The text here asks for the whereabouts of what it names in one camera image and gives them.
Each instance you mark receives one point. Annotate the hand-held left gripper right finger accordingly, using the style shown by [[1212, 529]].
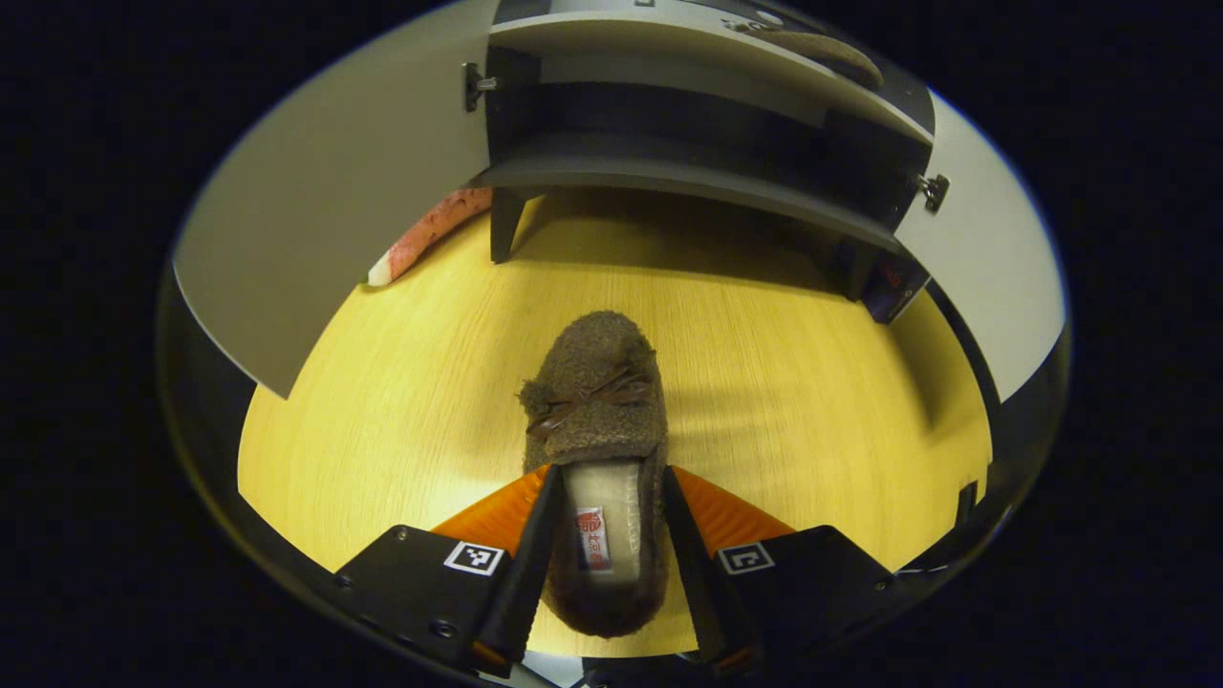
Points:
[[702, 583]]

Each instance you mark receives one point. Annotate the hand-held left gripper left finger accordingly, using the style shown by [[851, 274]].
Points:
[[516, 583]]

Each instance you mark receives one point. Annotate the brown fuzzy shoe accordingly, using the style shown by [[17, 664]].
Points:
[[597, 382], [822, 50]]

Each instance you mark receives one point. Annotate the white shoe cabinet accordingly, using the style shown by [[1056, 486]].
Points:
[[669, 172]]

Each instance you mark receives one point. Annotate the white cabinet door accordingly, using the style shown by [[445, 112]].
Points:
[[334, 191], [994, 248]]

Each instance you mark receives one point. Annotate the metal door hinge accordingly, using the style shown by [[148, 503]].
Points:
[[475, 84], [933, 191]]

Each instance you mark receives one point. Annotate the dark grey printed box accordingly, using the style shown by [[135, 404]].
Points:
[[893, 287]]

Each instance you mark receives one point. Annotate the reddish speckled strip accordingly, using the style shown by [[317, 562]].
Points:
[[430, 232]]

